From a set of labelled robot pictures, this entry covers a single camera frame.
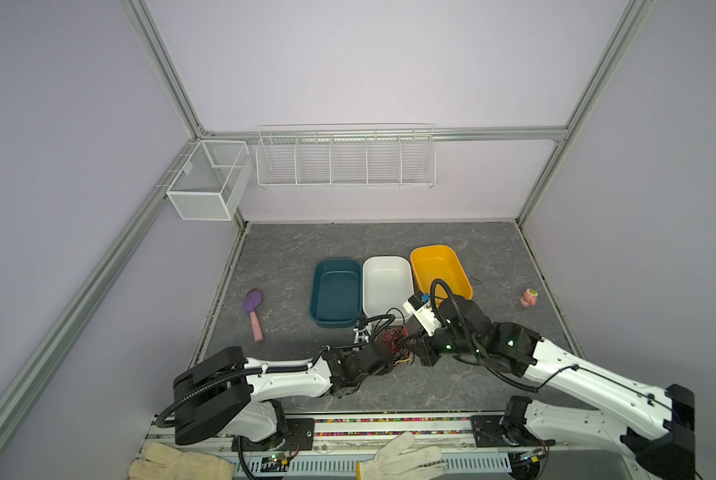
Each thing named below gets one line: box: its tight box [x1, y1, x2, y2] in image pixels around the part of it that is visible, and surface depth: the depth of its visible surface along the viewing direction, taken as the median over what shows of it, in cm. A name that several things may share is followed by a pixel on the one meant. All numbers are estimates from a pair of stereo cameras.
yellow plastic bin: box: [410, 245, 473, 303], surface depth 107 cm
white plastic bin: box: [362, 256, 414, 324], surface depth 104 cm
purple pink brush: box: [242, 288, 264, 343], surface depth 96 cm
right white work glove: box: [356, 432, 448, 480], surface depth 71 cm
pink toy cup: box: [520, 288, 539, 308], surface depth 96 cm
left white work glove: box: [128, 442, 236, 480], surface depth 71 cm
